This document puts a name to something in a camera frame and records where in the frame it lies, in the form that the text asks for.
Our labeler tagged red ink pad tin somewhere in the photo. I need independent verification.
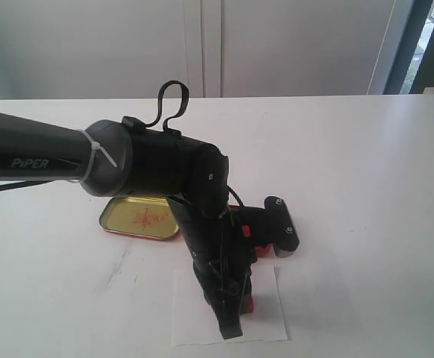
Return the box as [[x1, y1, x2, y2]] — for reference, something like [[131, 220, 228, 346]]
[[230, 205, 277, 258]]

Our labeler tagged white paper sheet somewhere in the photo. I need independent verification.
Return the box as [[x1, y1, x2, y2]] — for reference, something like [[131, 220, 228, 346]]
[[172, 265, 287, 346]]

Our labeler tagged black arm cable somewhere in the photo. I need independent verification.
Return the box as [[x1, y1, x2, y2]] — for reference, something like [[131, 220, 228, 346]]
[[142, 80, 191, 132]]

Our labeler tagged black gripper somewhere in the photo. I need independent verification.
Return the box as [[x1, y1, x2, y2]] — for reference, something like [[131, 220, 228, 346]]
[[189, 208, 257, 327]]

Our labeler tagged white zip tie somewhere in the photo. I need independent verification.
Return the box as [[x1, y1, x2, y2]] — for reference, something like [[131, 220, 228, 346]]
[[69, 130, 117, 183]]

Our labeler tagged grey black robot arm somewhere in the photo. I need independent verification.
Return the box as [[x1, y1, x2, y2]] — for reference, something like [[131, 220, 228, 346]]
[[0, 113, 251, 339]]

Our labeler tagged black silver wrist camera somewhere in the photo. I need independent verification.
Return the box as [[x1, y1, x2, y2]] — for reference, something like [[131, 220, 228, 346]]
[[239, 195, 300, 259]]

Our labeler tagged red rubber stamp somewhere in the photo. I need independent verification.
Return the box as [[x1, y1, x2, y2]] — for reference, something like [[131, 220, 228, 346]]
[[240, 224, 254, 314]]

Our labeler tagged gold tin lid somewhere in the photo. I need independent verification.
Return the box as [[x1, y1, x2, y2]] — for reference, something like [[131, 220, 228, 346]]
[[99, 197, 180, 241]]

